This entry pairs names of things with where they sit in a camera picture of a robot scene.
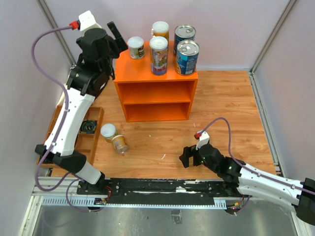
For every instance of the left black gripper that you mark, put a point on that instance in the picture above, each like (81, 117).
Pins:
(117, 42)

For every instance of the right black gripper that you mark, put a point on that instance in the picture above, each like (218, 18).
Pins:
(193, 155)

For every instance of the small green can white lid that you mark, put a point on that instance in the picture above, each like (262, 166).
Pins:
(136, 47)

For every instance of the tall blue colourful can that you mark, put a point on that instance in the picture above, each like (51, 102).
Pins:
(158, 55)

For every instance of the yellow can with white lid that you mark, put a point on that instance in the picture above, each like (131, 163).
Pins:
(160, 28)

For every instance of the blue yellow tin can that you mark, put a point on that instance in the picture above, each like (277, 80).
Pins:
(186, 57)

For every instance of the orange fruit can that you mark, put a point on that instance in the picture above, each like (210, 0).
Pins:
(119, 144)

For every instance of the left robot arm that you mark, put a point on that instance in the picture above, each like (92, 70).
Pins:
(85, 83)

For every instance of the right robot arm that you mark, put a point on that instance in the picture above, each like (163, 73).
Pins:
(244, 179)

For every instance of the orange wooden shelf cabinet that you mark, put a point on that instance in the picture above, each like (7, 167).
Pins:
(148, 97)

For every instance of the dark blue tin can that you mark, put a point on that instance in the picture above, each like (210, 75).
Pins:
(181, 33)

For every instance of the wooden compartment tray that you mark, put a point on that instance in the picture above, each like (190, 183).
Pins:
(85, 142)

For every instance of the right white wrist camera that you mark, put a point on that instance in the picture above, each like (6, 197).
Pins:
(203, 139)

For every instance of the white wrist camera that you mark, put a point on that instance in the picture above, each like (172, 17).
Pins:
(203, 139)
(86, 21)

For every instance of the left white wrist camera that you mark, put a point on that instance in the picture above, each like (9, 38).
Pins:
(86, 21)

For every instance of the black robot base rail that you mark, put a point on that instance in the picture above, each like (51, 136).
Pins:
(150, 191)

